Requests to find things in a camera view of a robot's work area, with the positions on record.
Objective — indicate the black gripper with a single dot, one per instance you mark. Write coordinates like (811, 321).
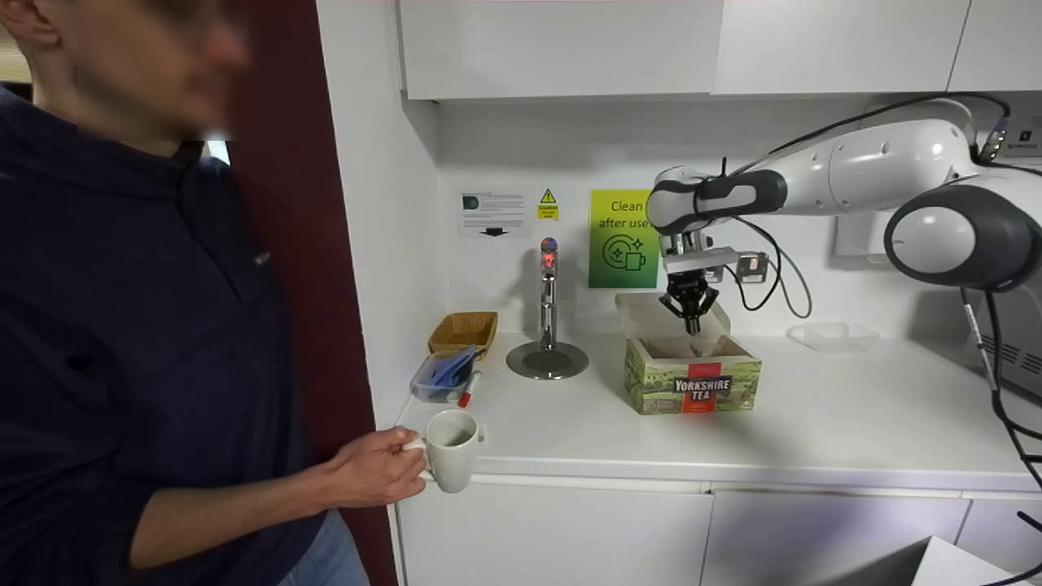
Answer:
(693, 287)

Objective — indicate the white mug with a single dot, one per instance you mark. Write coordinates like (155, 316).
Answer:
(451, 451)

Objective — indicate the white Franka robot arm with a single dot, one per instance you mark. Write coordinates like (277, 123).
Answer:
(869, 174)

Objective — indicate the person's right forearm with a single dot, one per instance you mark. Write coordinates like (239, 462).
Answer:
(228, 523)

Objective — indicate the green tea bag box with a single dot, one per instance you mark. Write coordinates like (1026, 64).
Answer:
(689, 378)

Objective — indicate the person's right hand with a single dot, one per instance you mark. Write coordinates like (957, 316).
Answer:
(375, 471)

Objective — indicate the green clean after use poster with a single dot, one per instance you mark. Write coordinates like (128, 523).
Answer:
(613, 245)

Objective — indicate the clear plastic lid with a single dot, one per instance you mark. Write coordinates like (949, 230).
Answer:
(831, 336)

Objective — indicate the chrome tap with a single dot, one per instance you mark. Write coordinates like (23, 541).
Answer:
(550, 293)

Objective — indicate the yellow warning sticker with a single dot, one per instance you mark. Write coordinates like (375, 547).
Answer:
(550, 205)

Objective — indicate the white notice label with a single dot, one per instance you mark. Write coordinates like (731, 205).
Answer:
(492, 205)

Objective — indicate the grey appliance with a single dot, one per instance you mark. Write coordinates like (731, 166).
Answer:
(947, 326)

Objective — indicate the white lower cabinet door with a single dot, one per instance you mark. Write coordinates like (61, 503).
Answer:
(825, 533)
(998, 533)
(555, 538)

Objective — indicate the blue cloth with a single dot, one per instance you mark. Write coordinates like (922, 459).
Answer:
(440, 376)

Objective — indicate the white upper cabinet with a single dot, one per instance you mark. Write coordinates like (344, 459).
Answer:
(671, 42)

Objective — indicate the person in navy sweater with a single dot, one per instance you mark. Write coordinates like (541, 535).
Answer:
(118, 326)

